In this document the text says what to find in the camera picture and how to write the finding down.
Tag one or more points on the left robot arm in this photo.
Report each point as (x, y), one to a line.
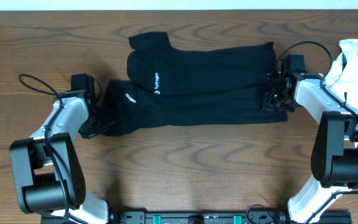
(47, 174)

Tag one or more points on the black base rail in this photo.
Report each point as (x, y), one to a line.
(194, 218)

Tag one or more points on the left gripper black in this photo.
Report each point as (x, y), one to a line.
(87, 132)

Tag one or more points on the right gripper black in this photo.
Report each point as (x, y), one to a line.
(266, 93)

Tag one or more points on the black polo shirt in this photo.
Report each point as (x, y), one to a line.
(172, 87)

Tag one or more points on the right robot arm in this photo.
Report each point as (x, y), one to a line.
(334, 158)

